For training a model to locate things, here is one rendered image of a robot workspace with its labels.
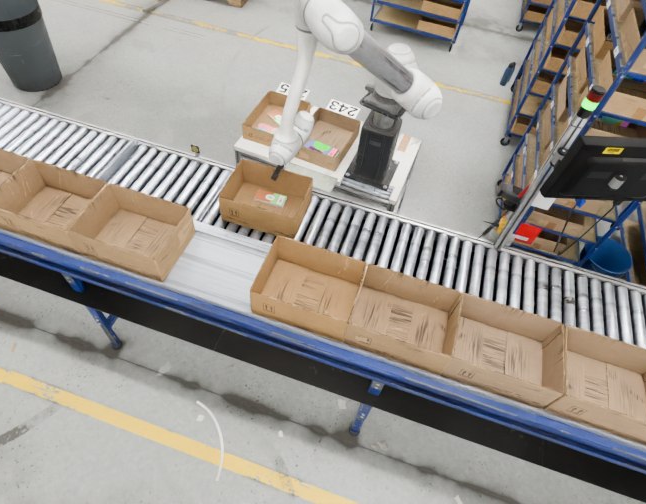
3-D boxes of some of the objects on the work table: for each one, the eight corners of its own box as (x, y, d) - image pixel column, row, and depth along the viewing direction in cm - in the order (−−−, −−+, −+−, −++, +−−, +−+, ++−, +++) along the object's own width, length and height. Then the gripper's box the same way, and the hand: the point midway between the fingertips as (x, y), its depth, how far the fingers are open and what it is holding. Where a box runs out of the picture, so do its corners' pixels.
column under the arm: (358, 149, 266) (367, 101, 240) (399, 163, 262) (413, 116, 236) (343, 176, 251) (350, 129, 225) (386, 191, 247) (399, 144, 221)
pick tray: (310, 116, 282) (311, 102, 274) (286, 152, 260) (286, 138, 252) (269, 103, 286) (269, 89, 278) (242, 138, 264) (241, 124, 256)
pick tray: (359, 134, 275) (361, 121, 267) (334, 172, 253) (336, 159, 245) (317, 120, 280) (318, 106, 272) (290, 155, 258) (290, 142, 250)
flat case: (310, 140, 265) (310, 138, 264) (338, 151, 261) (338, 149, 260) (299, 152, 258) (299, 150, 256) (328, 165, 253) (328, 163, 252)
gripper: (290, 162, 208) (275, 191, 227) (303, 139, 218) (287, 168, 237) (276, 154, 207) (262, 183, 225) (290, 131, 217) (275, 161, 236)
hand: (277, 172), depth 229 cm, fingers open, 5 cm apart
